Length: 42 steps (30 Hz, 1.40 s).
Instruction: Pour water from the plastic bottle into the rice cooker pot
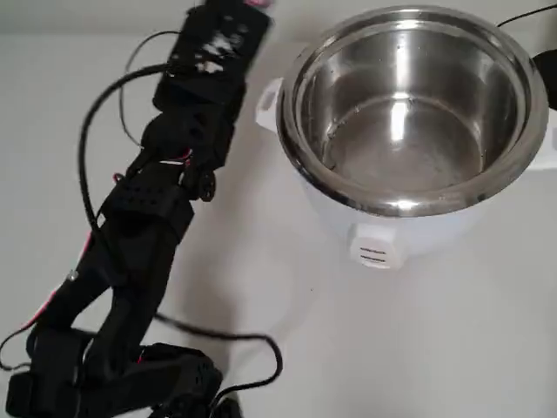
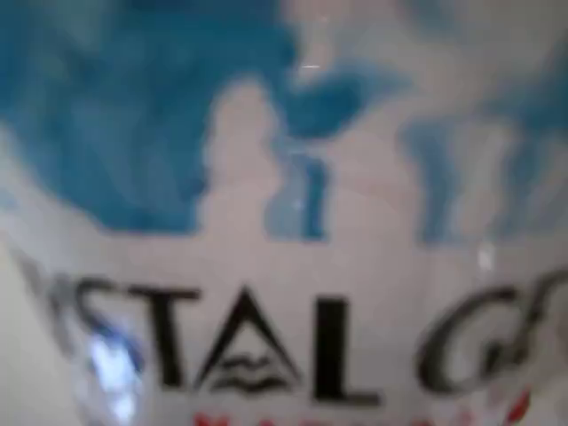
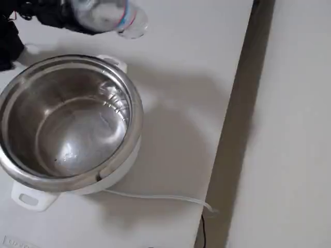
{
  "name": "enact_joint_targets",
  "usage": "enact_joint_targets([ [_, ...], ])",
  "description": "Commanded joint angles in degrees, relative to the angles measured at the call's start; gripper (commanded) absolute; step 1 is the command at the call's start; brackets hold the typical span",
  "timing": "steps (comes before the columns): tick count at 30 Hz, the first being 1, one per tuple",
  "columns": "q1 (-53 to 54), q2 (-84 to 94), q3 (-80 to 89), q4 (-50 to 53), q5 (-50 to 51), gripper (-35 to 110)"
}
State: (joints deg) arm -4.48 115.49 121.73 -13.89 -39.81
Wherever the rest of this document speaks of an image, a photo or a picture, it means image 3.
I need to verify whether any thin black cable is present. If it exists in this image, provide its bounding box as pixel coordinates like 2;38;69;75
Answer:
201;213;208;248

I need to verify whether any white power cord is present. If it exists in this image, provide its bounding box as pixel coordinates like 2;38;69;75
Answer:
103;189;220;214

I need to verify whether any steel inner cooking pot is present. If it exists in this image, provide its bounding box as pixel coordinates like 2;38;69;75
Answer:
4;63;134;179

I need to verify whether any clear plastic water bottle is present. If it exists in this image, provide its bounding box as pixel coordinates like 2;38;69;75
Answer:
69;0;150;40

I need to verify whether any white rice cooker body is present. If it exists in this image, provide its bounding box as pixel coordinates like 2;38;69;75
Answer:
0;54;143;212

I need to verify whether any white printed label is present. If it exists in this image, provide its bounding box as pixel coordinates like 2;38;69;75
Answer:
3;234;38;248

